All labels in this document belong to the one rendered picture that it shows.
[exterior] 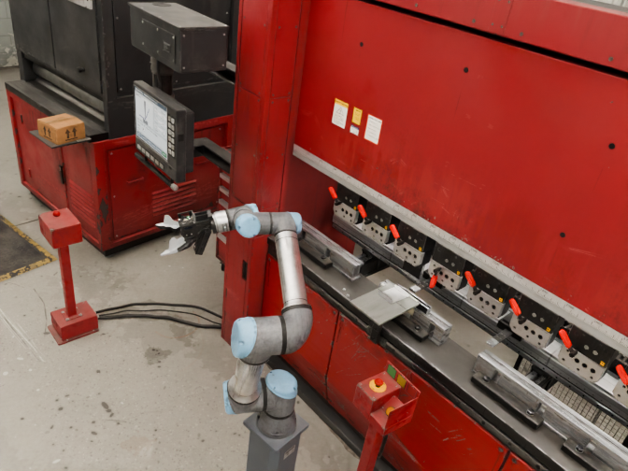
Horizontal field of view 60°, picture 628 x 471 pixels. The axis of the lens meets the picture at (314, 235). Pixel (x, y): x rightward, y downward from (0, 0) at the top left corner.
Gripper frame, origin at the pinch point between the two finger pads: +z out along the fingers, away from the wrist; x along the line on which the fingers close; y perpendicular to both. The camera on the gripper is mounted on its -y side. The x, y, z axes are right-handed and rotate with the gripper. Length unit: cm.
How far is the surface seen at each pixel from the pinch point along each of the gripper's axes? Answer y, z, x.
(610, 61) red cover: 54, -137, 29
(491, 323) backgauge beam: -74, -130, 25
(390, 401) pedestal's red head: -80, -73, 42
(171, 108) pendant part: 1, -16, -82
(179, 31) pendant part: 33, -27, -87
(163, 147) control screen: -21, -8, -86
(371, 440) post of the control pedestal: -100, -64, 47
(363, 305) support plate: -58, -75, 7
